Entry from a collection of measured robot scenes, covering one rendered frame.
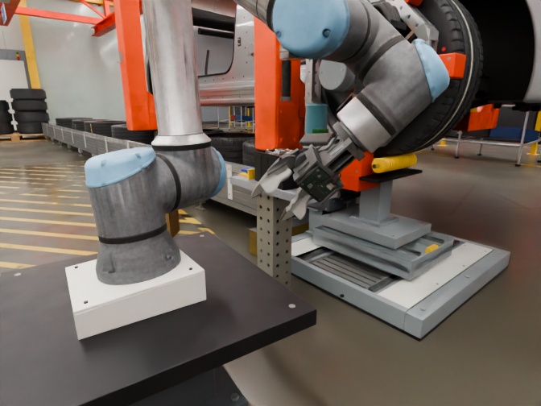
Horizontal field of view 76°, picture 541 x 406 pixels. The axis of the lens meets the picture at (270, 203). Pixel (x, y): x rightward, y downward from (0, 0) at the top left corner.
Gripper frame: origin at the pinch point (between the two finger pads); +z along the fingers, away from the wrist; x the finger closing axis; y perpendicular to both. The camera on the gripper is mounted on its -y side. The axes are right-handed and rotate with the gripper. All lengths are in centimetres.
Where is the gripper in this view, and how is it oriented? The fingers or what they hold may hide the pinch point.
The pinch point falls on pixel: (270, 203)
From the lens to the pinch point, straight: 68.2
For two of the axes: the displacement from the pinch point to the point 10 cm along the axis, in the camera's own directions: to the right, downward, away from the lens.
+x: 7.2, 5.7, 4.1
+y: 0.6, 5.3, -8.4
